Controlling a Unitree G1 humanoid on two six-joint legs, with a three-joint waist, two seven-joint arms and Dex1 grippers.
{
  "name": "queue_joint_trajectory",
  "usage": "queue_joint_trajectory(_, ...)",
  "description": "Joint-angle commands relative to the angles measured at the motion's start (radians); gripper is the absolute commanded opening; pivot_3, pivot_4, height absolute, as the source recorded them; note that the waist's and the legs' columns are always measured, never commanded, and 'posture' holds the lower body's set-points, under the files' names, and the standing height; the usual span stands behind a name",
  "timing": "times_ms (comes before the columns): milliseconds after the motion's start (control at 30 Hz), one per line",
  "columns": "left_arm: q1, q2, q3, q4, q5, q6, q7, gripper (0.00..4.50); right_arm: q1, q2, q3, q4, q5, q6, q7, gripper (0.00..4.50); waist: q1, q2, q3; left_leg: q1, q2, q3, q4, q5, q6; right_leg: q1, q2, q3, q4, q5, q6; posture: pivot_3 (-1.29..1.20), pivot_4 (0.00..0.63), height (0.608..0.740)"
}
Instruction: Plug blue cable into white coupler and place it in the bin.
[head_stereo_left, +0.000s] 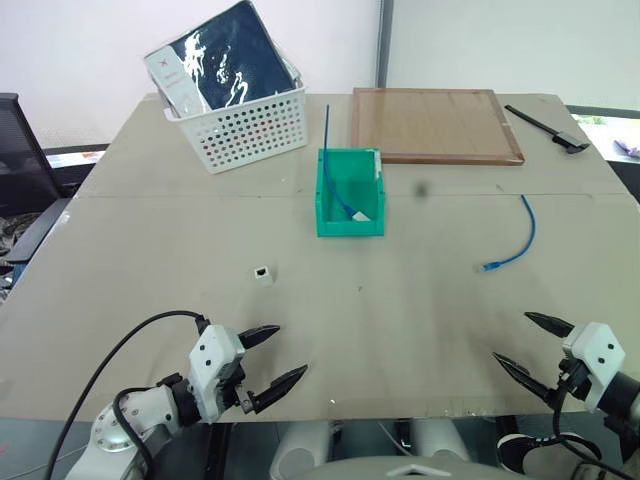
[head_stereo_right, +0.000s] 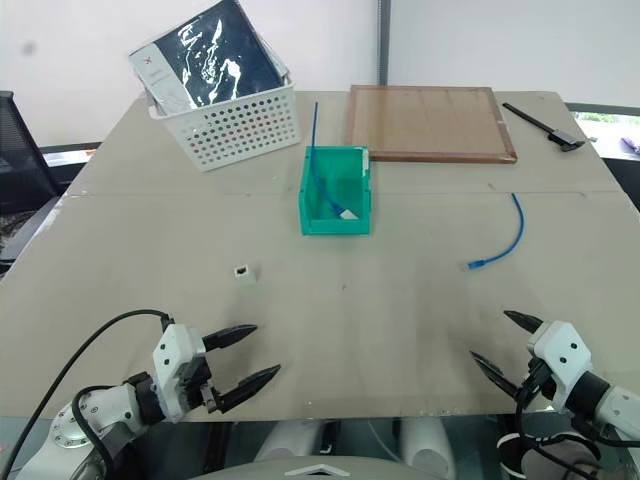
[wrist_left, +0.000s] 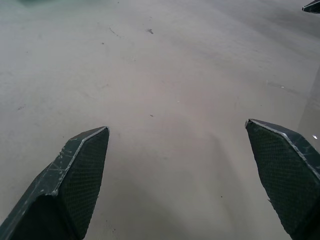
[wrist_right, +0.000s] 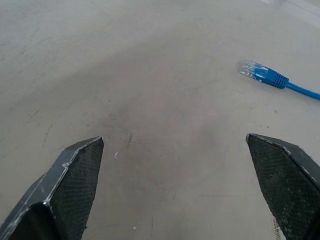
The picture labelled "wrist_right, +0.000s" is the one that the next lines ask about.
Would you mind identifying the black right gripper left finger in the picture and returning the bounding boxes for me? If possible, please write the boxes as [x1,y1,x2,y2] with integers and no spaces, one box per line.
[0,136,105,240]

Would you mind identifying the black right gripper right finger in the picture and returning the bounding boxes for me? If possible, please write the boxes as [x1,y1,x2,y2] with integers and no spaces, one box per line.
[245,133,320,240]

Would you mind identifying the blue Ethernet cable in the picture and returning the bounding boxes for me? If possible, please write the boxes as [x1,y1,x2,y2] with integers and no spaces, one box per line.
[240,59,320,101]

